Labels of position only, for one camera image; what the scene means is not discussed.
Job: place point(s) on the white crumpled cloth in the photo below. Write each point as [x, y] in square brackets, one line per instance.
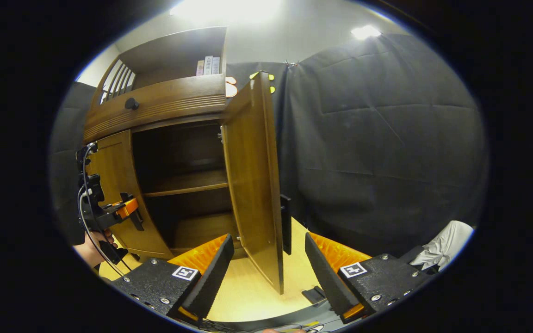
[447, 243]

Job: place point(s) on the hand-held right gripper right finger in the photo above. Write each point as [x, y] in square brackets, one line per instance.
[326, 277]

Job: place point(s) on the small black block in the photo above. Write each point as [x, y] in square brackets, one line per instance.
[315, 294]

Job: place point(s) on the ceiling light panel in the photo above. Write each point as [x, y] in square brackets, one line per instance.
[227, 9]
[365, 32]

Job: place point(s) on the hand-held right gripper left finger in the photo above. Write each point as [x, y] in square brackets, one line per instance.
[213, 277]

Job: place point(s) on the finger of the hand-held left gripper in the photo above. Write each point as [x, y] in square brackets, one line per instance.
[127, 208]

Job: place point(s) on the white book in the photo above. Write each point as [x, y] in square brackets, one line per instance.
[208, 65]

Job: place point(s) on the wooden double-door shoe cabinet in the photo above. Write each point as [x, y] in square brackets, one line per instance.
[183, 148]

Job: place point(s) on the grey book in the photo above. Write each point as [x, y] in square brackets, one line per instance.
[216, 65]

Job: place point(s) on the wooden cabinet door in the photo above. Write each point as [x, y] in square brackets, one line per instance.
[114, 171]
[250, 185]

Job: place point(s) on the pink book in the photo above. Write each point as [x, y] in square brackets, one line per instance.
[200, 68]

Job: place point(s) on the wooden cabinet drawer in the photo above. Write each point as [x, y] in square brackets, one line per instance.
[174, 101]

